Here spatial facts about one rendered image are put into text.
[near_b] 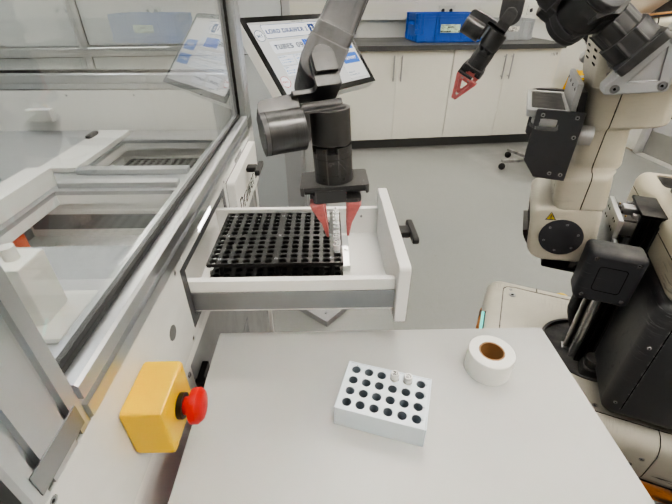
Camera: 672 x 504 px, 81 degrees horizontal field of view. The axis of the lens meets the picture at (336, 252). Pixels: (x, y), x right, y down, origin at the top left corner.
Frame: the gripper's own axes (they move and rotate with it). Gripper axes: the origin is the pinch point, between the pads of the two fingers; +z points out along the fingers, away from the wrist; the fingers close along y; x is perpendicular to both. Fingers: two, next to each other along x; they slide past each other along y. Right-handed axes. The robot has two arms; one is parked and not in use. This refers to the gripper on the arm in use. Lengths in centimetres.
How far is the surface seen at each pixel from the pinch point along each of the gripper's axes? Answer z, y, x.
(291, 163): 26, 19, -106
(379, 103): 49, -43, -313
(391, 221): 1.6, -9.6, -4.7
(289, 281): 4.3, 7.9, 7.5
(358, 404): 15.3, -1.4, 22.1
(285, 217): 3.1, 10.1, -11.9
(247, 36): -24, 26, -90
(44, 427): -6.2, 22.7, 38.0
